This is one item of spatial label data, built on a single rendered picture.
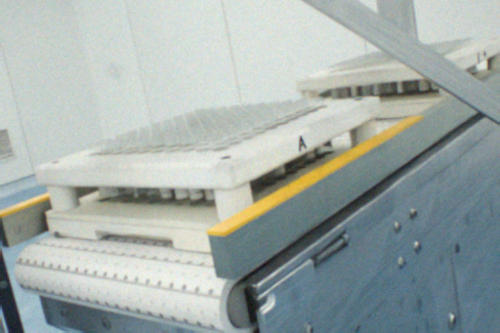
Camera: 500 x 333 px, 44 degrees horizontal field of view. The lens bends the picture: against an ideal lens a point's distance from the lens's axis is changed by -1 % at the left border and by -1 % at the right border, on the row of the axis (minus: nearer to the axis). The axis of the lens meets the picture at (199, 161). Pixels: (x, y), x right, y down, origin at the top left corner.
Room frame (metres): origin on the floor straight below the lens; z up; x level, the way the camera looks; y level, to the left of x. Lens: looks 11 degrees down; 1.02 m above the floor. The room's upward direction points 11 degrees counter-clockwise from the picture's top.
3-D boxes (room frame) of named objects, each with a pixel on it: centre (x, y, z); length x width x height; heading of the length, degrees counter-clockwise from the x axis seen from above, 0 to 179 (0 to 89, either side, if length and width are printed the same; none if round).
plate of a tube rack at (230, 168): (0.59, -0.01, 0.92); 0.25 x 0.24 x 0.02; 47
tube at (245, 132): (0.50, -0.04, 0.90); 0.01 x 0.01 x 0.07; 57
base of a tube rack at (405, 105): (0.94, -0.34, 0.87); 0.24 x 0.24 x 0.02; 47
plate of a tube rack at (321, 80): (0.94, -0.34, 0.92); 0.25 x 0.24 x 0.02; 47
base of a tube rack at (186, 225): (0.59, -0.01, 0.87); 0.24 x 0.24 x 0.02; 47
